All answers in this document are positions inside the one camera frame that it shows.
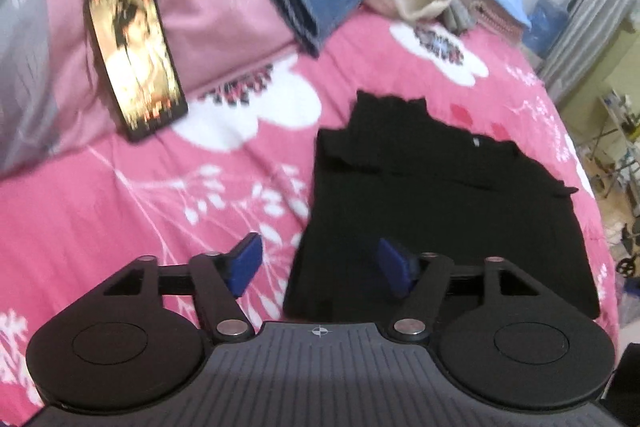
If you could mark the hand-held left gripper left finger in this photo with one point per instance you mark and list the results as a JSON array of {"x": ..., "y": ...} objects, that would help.
[{"x": 245, "y": 264}]

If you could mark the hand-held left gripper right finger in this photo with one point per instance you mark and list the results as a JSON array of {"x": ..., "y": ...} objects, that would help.
[{"x": 395, "y": 267}]

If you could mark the black printed t-shirt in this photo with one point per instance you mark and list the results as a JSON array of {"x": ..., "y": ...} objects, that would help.
[{"x": 450, "y": 207}]

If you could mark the pink floral blanket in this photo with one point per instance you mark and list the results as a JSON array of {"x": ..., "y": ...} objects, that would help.
[{"x": 150, "y": 207}]

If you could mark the smartphone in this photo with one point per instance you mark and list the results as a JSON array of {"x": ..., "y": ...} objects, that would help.
[{"x": 135, "y": 57}]

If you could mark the metal drying rack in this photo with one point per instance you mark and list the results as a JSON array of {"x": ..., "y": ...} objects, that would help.
[{"x": 612, "y": 127}]

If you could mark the pink folded towels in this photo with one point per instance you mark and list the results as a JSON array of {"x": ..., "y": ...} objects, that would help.
[{"x": 490, "y": 19}]

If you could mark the blue plastic bag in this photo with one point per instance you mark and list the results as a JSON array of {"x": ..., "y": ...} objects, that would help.
[{"x": 547, "y": 27}]

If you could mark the grey floral bedding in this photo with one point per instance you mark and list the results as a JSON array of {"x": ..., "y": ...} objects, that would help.
[{"x": 20, "y": 57}]

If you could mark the grey curtain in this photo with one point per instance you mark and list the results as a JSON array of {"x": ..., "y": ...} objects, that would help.
[{"x": 590, "y": 7}]

